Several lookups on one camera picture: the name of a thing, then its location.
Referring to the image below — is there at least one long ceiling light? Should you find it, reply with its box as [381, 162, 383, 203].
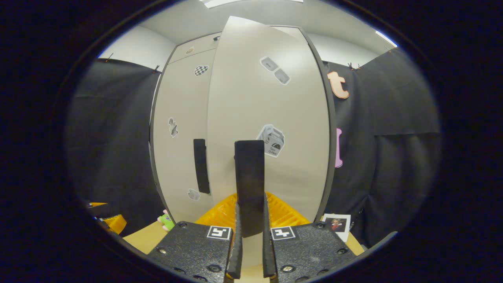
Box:
[202, 0, 304, 8]

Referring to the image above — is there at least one stack of photo cards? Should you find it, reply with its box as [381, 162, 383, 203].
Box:
[321, 213, 351, 243]

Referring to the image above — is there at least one black door handle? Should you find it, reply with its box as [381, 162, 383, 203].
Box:
[193, 138, 211, 194]
[234, 140, 265, 238]

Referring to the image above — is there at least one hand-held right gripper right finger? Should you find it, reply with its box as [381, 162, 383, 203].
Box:
[262, 192, 356, 283]

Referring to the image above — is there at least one white double-door shoe cabinet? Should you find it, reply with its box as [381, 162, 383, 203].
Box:
[149, 16, 338, 272]

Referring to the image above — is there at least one white shoe cabinet door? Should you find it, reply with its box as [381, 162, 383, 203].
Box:
[152, 49, 217, 224]
[207, 16, 330, 268]

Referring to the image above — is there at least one green plush toy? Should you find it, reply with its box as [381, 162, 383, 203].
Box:
[158, 209, 175, 232]

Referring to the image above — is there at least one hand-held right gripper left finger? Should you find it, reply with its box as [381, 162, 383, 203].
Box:
[147, 193, 243, 283]

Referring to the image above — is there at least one black backdrop cloth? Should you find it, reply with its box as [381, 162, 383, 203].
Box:
[320, 49, 442, 249]
[66, 58, 165, 237]

